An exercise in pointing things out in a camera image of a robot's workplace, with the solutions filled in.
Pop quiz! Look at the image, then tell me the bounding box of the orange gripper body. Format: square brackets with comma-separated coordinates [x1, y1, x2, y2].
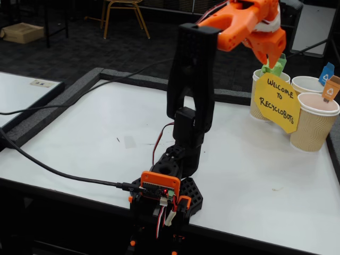
[245, 28, 287, 58]

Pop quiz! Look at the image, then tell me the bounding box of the green paper rubbish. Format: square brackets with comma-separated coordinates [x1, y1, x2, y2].
[260, 59, 284, 78]

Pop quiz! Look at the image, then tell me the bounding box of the black honeycomb robot base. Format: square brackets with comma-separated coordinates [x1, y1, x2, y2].
[127, 175, 205, 255]

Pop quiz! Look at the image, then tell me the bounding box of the green recycling bin label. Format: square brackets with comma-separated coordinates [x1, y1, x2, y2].
[277, 53, 288, 71]

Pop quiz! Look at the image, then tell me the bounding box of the white tape wrap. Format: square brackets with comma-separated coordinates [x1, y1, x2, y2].
[250, 11, 283, 34]

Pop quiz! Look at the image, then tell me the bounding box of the paper cup with blue label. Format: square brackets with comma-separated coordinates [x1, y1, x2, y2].
[291, 76, 332, 97]

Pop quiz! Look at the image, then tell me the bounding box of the yellow welcome recyclobots sign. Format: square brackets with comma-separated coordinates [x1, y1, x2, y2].
[253, 71, 302, 134]

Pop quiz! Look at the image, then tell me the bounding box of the paper cup with green label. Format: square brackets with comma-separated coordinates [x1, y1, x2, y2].
[249, 68, 292, 122]

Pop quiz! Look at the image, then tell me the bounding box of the blue recycling bin label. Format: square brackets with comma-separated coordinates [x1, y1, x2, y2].
[318, 62, 335, 87]

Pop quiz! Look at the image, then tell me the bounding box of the orange recycling bin label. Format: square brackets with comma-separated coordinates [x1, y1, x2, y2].
[321, 74, 340, 104]

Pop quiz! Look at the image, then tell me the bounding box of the paper cup with orange label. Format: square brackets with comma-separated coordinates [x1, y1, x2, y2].
[289, 92, 340, 153]

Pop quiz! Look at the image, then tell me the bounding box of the short grey foam border strip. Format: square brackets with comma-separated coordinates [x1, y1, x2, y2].
[326, 129, 340, 171]

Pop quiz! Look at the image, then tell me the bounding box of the long grey foam border strip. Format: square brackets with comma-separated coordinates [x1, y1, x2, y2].
[98, 67, 252, 106]

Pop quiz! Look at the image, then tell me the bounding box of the chair with golden legs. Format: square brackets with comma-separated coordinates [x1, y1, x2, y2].
[100, 0, 151, 40]

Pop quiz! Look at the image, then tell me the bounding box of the orange controller board case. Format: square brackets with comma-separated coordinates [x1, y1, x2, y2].
[140, 171, 182, 201]

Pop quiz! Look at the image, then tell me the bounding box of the black metal table leg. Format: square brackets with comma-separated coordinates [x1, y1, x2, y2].
[42, 0, 70, 49]

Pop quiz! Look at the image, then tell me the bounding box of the small paper sticker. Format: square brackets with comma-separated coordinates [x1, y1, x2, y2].
[30, 79, 56, 88]

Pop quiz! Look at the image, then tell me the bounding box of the cardboard box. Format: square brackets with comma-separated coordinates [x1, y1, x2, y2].
[0, 22, 45, 45]

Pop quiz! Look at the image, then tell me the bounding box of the white board with dark frame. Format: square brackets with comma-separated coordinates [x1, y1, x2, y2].
[288, 3, 338, 58]

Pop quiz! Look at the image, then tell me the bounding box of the servo cable on wrist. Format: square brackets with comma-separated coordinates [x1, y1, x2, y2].
[196, 0, 232, 24]

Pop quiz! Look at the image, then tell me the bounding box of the red servo wire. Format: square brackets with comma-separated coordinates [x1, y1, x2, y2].
[152, 123, 175, 166]

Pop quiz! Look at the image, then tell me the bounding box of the thin black power cable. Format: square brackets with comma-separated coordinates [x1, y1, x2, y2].
[0, 56, 176, 116]

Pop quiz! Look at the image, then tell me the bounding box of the white red black wire bundle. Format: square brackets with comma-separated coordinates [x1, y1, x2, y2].
[154, 198, 177, 239]

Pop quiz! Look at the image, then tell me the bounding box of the thick black usb cable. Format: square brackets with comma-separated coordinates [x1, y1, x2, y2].
[0, 128, 142, 192]

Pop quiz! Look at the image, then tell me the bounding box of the white table with black frame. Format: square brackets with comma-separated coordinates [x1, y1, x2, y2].
[0, 71, 65, 137]

